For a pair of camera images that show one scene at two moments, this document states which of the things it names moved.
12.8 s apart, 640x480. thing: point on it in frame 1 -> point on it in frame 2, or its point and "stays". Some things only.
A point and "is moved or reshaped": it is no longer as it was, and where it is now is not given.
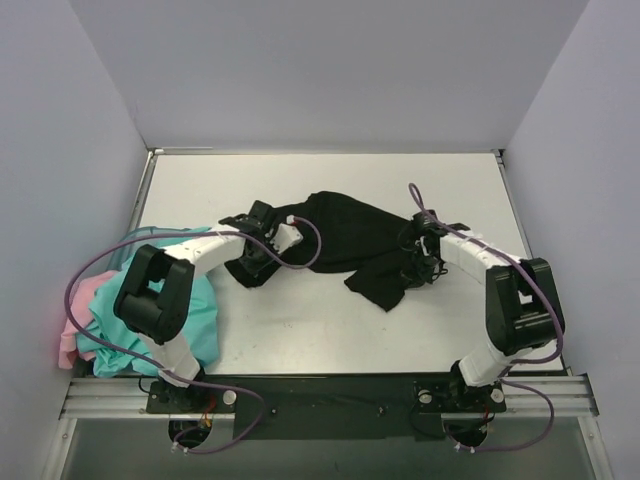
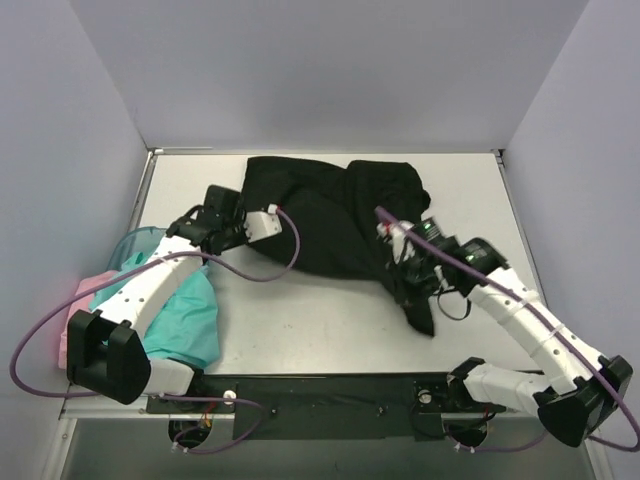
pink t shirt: (80, 315) stays
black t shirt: (356, 238) is moved or reshaped
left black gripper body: (253, 262) -> (239, 226)
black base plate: (319, 407) stays
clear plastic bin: (153, 235) stays
